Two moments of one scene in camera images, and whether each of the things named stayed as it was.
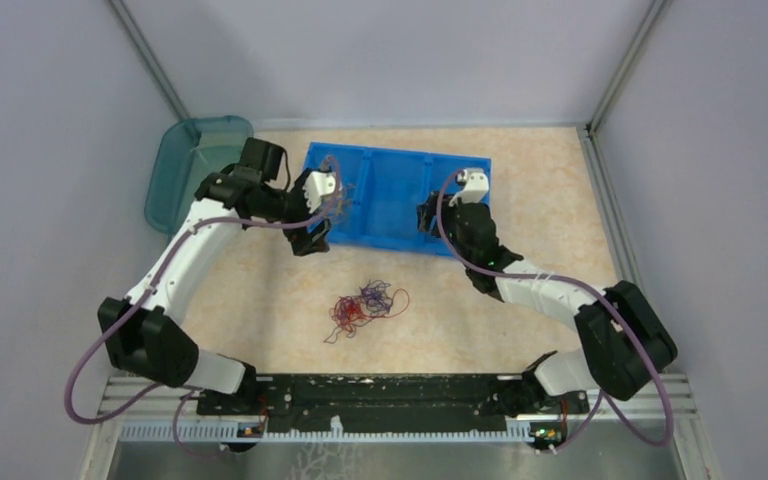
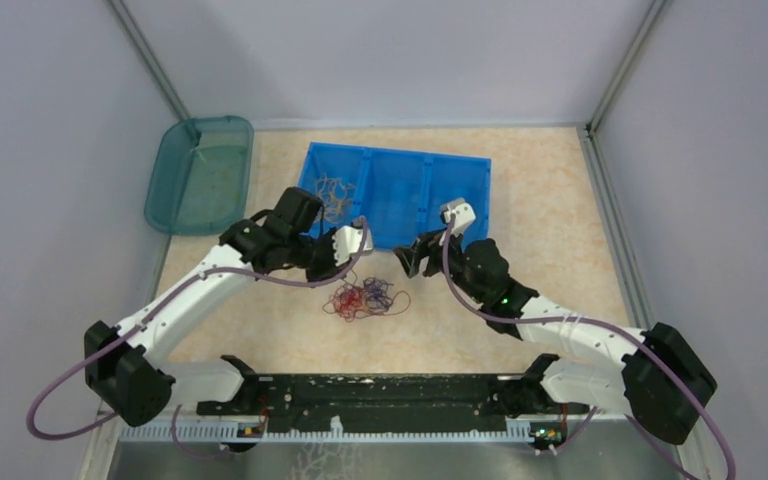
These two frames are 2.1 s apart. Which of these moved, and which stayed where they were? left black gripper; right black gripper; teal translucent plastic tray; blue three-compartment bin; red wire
Moved: right black gripper; left black gripper; red wire
Stayed: teal translucent plastic tray; blue three-compartment bin
